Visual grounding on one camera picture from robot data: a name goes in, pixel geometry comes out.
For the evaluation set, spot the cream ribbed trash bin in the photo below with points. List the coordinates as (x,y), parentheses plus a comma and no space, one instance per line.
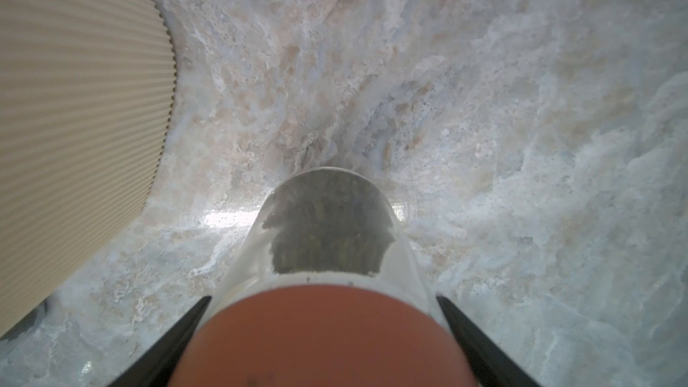
(86,96)

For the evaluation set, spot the glass jar with tea leaves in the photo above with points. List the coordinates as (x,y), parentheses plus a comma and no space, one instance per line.
(327,226)

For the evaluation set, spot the red jar lid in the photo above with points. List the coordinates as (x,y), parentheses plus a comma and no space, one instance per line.
(318,335)

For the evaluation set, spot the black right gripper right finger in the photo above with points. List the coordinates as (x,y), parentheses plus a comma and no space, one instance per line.
(490,365)

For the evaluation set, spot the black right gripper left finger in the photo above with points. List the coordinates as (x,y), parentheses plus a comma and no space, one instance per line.
(158,363)

